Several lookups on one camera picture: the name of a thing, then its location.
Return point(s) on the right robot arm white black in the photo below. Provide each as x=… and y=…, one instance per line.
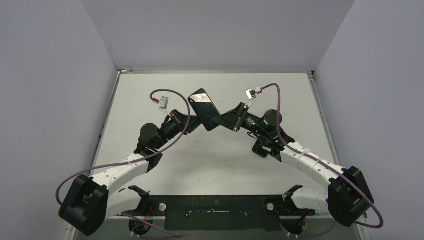
x=345, y=196

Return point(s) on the black phone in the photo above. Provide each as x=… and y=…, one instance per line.
x=204, y=108
x=262, y=148

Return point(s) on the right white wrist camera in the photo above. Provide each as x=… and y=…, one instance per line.
x=252, y=95

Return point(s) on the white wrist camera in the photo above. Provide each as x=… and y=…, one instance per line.
x=252, y=95
x=162, y=103

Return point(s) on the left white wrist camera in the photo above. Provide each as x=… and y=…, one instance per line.
x=162, y=103

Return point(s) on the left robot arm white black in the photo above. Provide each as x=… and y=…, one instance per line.
x=93, y=199

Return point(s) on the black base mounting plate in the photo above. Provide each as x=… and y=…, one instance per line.
x=218, y=213

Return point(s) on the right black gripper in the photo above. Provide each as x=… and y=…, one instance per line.
x=239, y=117

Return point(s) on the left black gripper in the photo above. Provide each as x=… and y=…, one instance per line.
x=182, y=121

